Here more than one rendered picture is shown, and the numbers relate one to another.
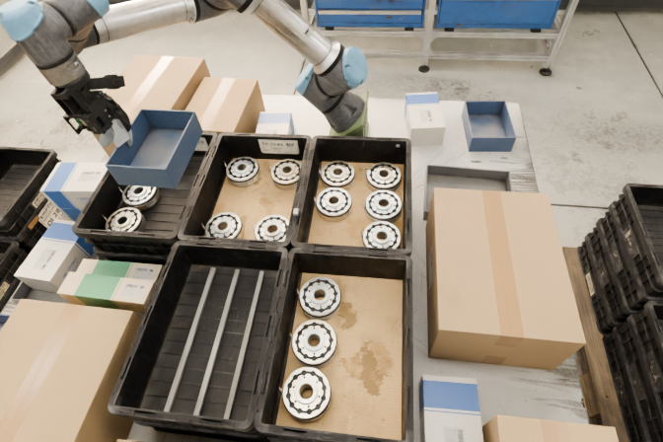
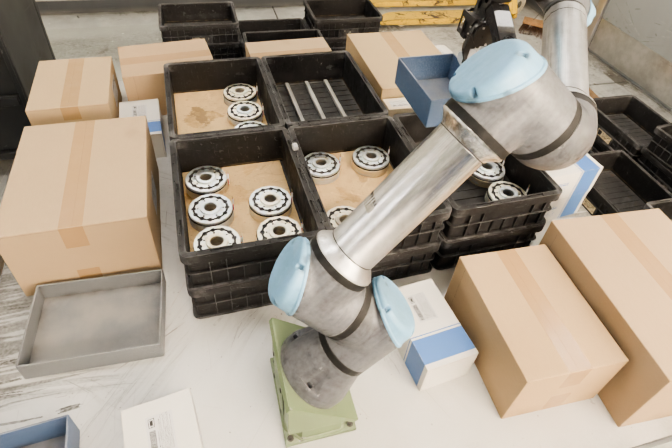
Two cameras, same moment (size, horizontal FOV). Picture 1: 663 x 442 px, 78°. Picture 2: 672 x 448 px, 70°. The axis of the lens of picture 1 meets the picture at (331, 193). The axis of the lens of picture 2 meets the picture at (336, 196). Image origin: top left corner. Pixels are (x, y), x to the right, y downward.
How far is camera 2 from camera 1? 1.56 m
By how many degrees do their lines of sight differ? 82
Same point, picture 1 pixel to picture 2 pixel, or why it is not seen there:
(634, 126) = not seen: outside the picture
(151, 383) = (346, 88)
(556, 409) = not seen: hidden behind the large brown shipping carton
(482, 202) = (84, 211)
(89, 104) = (479, 13)
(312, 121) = (398, 418)
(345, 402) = (213, 101)
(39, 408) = (389, 54)
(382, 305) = not seen: hidden behind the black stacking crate
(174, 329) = (355, 109)
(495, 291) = (91, 142)
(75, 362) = (391, 67)
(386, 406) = (185, 104)
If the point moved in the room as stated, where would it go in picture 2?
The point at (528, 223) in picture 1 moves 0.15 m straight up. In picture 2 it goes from (34, 199) to (8, 145)
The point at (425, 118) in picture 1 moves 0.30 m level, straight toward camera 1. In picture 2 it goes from (161, 424) to (174, 284)
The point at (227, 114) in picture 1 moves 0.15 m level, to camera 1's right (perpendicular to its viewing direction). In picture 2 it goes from (497, 284) to (442, 309)
